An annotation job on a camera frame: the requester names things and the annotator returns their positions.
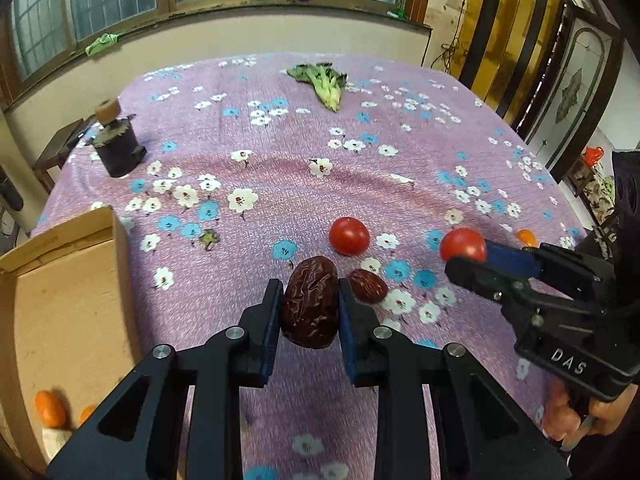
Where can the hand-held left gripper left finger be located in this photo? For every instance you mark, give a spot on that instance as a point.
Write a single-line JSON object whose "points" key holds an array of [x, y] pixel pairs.
{"points": [[272, 330]]}

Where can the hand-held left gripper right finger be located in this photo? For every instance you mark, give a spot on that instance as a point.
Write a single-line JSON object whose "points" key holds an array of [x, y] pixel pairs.
{"points": [[348, 345]]}

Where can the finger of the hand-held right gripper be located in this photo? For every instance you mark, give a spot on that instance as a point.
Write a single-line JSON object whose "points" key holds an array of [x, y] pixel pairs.
{"points": [[475, 275], [510, 260]]}

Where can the red tomato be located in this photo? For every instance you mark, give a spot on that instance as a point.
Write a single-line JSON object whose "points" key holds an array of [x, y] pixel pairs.
{"points": [[462, 242], [350, 236]]}

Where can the large red date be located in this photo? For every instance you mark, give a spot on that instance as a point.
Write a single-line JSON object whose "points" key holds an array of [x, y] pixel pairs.
{"points": [[310, 305]]}

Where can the cardboard box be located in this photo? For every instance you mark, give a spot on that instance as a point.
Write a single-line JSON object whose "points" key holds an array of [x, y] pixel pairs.
{"points": [[65, 320]]}

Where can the person's right hand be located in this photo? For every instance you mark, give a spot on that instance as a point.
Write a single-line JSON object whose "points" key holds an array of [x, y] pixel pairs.
{"points": [[560, 415]]}

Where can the small orange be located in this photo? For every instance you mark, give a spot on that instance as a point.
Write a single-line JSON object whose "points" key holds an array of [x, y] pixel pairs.
{"points": [[526, 236]]}

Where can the small red date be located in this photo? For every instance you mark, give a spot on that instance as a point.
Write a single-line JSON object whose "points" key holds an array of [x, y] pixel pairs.
{"points": [[369, 285]]}

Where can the patterned cloth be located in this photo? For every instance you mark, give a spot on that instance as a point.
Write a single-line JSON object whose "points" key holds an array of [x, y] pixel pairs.
{"points": [[597, 195]]}

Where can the green tomato calyx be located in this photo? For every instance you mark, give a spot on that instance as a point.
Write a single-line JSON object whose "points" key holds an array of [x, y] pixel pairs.
{"points": [[209, 238]]}

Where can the red plastic bag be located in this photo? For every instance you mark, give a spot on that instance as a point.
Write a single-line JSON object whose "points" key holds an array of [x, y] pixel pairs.
{"points": [[595, 155]]}

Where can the purple floral bedsheet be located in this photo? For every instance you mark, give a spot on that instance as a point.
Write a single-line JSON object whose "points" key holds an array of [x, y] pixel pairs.
{"points": [[280, 185]]}

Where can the glass panel door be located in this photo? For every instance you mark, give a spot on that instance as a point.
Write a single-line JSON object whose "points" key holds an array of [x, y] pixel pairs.
{"points": [[575, 90]]}

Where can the gold black striped panel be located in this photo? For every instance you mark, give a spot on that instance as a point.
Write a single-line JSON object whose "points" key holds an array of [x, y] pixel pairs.
{"points": [[500, 35]]}

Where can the dark cylindrical device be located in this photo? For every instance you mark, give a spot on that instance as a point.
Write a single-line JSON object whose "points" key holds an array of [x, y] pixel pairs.
{"points": [[117, 147]]}

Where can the green leafy vegetable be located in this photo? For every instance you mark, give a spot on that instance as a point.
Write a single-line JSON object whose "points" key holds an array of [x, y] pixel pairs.
{"points": [[322, 80]]}

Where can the tan round knob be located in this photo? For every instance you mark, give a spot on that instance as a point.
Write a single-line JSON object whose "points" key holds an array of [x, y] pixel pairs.
{"points": [[107, 110]]}

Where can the green bottle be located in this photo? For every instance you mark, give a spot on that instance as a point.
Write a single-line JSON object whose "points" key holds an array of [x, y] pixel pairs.
{"points": [[401, 5]]}

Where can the wooden stool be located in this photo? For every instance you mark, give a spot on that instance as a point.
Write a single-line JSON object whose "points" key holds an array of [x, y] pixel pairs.
{"points": [[60, 145]]}

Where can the green cloth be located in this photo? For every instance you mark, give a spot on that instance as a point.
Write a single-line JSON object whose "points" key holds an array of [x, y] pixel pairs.
{"points": [[102, 42]]}

